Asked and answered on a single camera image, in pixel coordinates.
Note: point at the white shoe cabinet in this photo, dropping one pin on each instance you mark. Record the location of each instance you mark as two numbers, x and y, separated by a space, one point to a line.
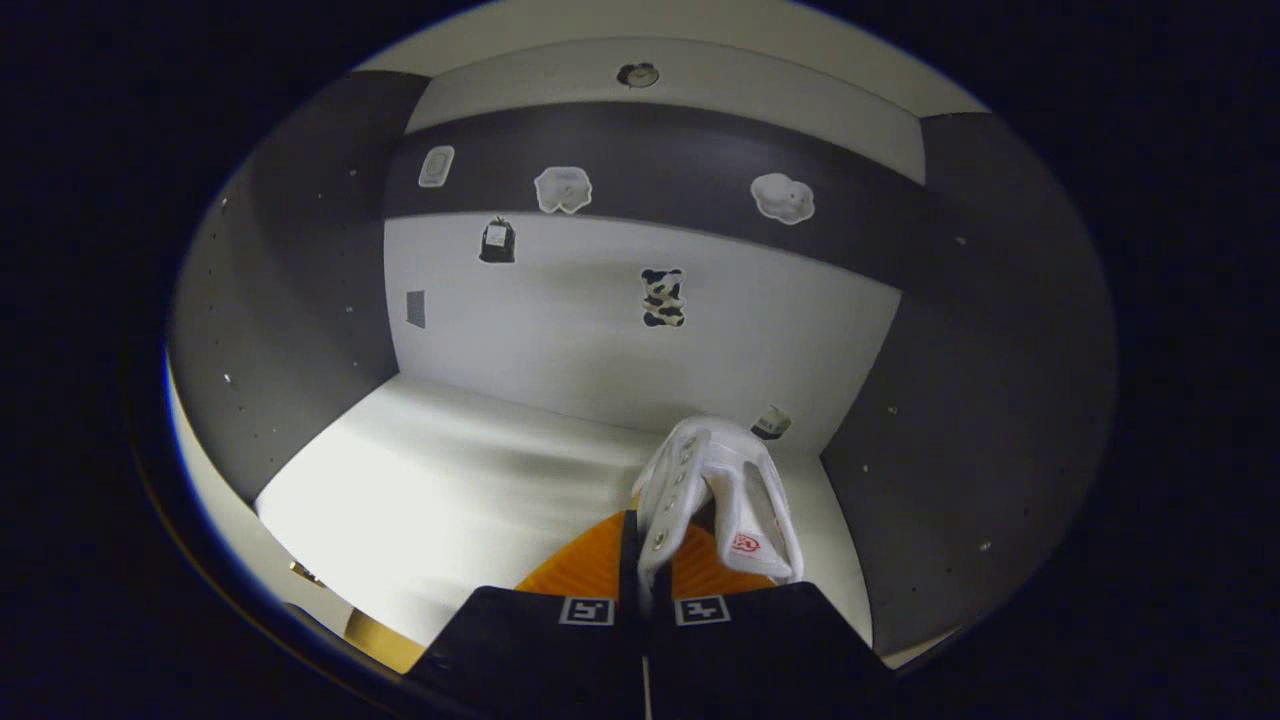
480 480

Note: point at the white shoe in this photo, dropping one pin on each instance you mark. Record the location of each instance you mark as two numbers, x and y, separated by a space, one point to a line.
720 470

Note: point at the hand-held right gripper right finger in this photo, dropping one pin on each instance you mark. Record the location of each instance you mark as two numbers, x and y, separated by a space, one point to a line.
760 650

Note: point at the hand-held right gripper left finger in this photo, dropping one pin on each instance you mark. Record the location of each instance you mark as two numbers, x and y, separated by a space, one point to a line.
628 560

